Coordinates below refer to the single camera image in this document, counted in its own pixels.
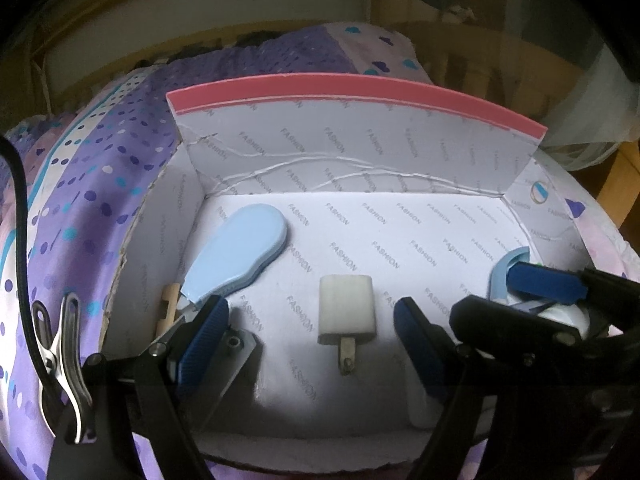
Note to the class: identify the white charger plug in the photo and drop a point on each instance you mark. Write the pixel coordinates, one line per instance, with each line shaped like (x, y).
(345, 310)

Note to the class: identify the metal spring clip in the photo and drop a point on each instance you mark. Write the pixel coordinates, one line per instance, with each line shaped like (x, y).
(60, 350)

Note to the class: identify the light blue ice-cream toy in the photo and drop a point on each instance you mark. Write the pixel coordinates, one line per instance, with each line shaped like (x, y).
(235, 255)

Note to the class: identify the beige wooden stick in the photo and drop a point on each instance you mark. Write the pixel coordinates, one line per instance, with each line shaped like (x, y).
(169, 310)

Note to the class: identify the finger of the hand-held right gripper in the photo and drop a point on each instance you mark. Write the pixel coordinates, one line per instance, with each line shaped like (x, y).
(500, 320)
(545, 282)

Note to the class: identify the white sheer curtain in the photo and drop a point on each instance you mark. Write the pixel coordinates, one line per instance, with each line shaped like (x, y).
(595, 110)

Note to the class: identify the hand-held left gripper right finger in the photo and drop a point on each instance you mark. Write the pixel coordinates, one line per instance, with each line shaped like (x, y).
(415, 332)

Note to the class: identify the pink cardboard box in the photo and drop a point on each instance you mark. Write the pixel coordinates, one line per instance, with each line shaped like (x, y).
(400, 225)

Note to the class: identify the purple pink dotted quilt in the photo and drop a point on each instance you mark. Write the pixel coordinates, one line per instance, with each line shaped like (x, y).
(95, 180)

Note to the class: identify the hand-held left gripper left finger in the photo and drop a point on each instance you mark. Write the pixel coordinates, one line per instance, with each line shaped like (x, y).
(202, 345)

